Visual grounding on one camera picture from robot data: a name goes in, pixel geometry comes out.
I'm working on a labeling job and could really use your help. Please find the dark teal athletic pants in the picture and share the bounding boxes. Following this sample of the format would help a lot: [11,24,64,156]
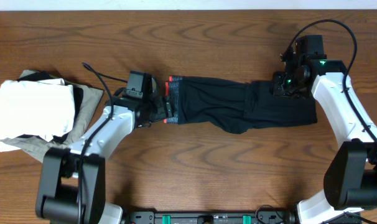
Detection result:
[165,76,317,134]

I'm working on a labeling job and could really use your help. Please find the beige folded garment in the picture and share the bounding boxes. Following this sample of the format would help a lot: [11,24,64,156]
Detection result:
[2,70,103,161]

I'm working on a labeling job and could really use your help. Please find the white folded garment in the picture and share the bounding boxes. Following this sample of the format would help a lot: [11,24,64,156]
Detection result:
[0,78,75,152]

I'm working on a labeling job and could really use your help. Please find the black base cable loop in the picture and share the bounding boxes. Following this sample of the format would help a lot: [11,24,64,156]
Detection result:
[255,204,286,224]

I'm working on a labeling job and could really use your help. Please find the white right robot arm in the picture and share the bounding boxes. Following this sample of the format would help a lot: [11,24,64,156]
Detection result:
[271,52,377,223]

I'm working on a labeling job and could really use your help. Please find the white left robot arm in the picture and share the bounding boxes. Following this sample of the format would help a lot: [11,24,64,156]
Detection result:
[35,96,174,224]

